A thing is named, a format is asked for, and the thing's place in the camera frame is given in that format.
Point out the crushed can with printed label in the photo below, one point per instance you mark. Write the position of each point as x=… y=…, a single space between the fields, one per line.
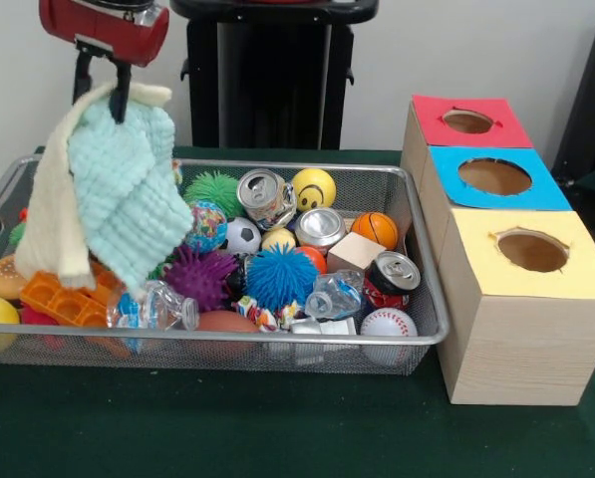
x=264 y=196

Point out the wooden box with three holes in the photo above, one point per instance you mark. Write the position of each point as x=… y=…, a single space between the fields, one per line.
x=516 y=348

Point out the blue spiky ball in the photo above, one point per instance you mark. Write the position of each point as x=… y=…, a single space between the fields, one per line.
x=279 y=276

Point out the crushed silver can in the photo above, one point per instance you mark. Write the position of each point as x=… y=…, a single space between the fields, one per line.
x=319 y=229

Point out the silver mesh bin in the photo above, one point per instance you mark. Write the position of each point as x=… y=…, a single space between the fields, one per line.
x=202 y=358

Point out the small orange basketball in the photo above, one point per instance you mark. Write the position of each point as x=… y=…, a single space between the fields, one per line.
x=375 y=230

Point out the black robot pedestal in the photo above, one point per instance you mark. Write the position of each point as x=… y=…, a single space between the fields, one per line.
x=277 y=89

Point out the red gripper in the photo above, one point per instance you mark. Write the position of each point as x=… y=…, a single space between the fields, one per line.
x=102 y=30

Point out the globe print ball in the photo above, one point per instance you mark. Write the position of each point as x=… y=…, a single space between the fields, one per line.
x=207 y=226

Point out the crushed red soda can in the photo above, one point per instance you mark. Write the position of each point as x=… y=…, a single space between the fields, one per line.
x=391 y=279

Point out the mint green waffle cloth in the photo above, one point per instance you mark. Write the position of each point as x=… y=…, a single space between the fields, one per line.
x=122 y=189

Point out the white baseball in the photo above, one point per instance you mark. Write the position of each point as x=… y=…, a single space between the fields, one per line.
x=389 y=323

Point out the small soccer ball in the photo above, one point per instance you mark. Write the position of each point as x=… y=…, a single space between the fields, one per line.
x=242 y=235

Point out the yellow smiley ball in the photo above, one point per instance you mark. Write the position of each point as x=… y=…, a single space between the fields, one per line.
x=314 y=188

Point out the cream waffle cloth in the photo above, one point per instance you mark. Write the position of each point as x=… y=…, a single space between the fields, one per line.
x=48 y=209

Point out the yellow plush toy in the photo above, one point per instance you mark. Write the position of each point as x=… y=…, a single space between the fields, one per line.
x=277 y=240

